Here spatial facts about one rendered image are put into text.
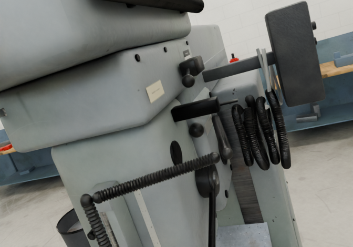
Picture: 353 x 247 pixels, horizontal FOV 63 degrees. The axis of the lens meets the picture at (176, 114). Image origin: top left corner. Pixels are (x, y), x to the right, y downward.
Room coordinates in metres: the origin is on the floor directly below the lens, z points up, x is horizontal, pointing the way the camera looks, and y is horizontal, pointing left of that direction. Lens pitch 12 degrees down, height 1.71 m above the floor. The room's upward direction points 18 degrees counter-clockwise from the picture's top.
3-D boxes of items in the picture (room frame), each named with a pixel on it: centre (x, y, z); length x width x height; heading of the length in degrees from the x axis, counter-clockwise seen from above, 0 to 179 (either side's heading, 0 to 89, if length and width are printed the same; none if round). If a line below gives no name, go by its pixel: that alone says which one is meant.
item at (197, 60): (0.53, -0.04, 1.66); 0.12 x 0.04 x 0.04; 160
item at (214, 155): (0.31, 0.04, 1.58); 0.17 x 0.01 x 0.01; 93
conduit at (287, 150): (0.70, -0.17, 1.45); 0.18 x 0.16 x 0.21; 160
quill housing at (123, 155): (0.52, 0.10, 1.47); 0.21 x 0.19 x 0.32; 70
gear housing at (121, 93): (0.55, 0.09, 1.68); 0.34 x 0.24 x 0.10; 160
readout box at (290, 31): (0.68, -0.31, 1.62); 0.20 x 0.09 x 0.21; 160
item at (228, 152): (0.39, -0.05, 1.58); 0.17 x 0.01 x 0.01; 173
